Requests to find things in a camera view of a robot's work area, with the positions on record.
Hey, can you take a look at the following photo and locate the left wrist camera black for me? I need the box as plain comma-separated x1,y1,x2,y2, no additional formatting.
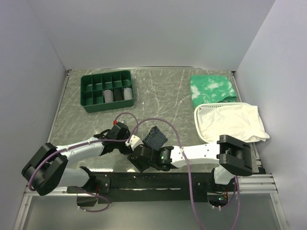
109,122,130,140

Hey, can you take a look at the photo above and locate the white perforated laundry basket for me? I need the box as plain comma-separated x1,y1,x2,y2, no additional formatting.
193,102,250,144

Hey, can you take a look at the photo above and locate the green white tie-dye cloth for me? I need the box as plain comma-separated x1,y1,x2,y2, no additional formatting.
190,75,237,108

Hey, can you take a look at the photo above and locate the navy striped underwear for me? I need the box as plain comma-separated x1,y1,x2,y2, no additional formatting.
143,126,168,150

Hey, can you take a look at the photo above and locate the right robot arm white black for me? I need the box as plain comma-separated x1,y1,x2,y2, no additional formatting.
125,135,253,191

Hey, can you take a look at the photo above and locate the green compartment organizer tray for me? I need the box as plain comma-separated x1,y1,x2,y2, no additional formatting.
80,70,135,113

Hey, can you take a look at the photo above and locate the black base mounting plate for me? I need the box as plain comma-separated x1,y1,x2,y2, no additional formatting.
64,171,240,208

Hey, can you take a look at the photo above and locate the white cloth in basket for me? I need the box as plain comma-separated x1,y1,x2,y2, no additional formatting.
199,104,270,143

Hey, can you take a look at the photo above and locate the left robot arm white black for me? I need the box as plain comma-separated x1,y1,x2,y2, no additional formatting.
22,129,131,196

